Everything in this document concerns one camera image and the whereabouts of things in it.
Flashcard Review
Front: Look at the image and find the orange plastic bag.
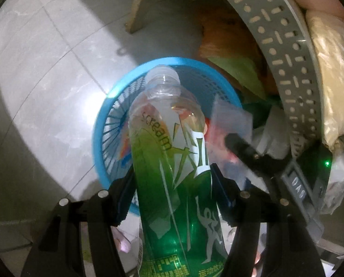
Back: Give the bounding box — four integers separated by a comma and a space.
196, 12, 278, 93

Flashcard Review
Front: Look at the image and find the green labelled plastic bottle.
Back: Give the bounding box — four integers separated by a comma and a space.
127, 65, 230, 277

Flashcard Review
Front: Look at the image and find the small white plastic bag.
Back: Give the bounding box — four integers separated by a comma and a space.
319, 150, 344, 214

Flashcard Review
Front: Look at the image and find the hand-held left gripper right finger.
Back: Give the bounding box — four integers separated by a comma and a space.
209, 163, 325, 277

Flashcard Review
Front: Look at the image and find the blue plastic mesh basket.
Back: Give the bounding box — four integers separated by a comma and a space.
93, 57, 243, 217

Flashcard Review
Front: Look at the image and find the purple slipper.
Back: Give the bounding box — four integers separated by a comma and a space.
113, 226, 132, 253

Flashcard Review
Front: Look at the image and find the green plastic bag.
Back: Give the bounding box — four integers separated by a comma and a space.
208, 56, 268, 101

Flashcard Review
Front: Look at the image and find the clear plastic wrapper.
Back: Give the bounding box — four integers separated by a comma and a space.
207, 95, 255, 185

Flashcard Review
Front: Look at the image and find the white printed plastic bag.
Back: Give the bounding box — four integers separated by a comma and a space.
253, 107, 294, 159

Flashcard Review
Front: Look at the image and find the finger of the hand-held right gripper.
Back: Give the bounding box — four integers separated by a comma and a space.
224, 133, 292, 179

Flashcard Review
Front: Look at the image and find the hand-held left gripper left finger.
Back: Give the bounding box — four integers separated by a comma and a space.
20, 169, 136, 277

